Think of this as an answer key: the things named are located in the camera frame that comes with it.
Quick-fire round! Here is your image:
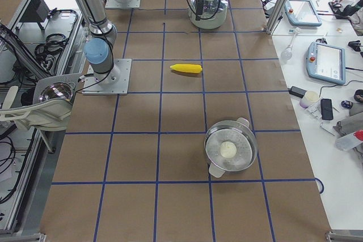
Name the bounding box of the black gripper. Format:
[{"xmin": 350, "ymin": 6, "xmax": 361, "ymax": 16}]
[{"xmin": 195, "ymin": 0, "xmax": 204, "ymax": 21}]

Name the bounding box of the glass pot lid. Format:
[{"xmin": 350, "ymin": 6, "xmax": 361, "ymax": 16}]
[{"xmin": 201, "ymin": 0, "xmax": 229, "ymax": 23}]

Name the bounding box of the yellow toy corn cob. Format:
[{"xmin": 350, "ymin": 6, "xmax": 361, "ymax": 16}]
[{"xmin": 170, "ymin": 63, "xmax": 202, "ymax": 74}]

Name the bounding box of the steel steamer pot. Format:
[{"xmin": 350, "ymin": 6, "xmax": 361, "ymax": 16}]
[{"xmin": 204, "ymin": 117, "xmax": 258, "ymax": 178}]

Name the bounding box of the far teach pendant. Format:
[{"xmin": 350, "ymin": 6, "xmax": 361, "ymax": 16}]
[{"xmin": 284, "ymin": 0, "xmax": 322, "ymax": 27}]

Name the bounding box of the teach pendant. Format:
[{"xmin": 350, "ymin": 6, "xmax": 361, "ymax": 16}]
[
  {"xmin": 306, "ymin": 42, "xmax": 346, "ymax": 85},
  {"xmin": 284, "ymin": 0, "xmax": 322, "ymax": 27}
]

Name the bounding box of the near teach pendant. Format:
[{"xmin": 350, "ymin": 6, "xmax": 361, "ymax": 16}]
[{"xmin": 306, "ymin": 42, "xmax": 346, "ymax": 85}]

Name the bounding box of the white steamed bun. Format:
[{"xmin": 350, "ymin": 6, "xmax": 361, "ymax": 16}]
[{"xmin": 220, "ymin": 141, "xmax": 237, "ymax": 159}]

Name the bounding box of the steel bowl on tray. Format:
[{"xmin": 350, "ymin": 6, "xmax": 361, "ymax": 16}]
[{"xmin": 38, "ymin": 82, "xmax": 73, "ymax": 102}]

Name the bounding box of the black smartphone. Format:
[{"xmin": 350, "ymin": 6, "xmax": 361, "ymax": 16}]
[{"xmin": 320, "ymin": 99, "xmax": 334, "ymax": 121}]

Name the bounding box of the aluminium frame post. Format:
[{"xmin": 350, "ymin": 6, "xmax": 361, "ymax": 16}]
[{"xmin": 263, "ymin": 0, "xmax": 301, "ymax": 35}]

